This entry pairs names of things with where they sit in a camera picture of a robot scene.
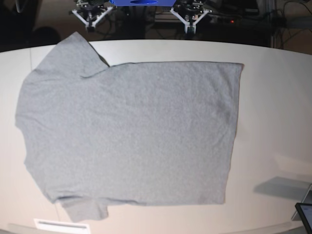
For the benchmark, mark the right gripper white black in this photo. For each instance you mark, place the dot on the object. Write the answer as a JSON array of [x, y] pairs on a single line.
[[92, 12]]

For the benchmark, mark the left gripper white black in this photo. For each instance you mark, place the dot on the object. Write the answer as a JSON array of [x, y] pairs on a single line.
[[190, 13]]

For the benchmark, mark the grey T-shirt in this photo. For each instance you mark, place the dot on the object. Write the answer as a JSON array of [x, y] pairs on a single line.
[[152, 134]]

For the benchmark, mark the tablet with stand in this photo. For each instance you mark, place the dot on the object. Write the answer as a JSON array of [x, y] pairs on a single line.
[[303, 211]]

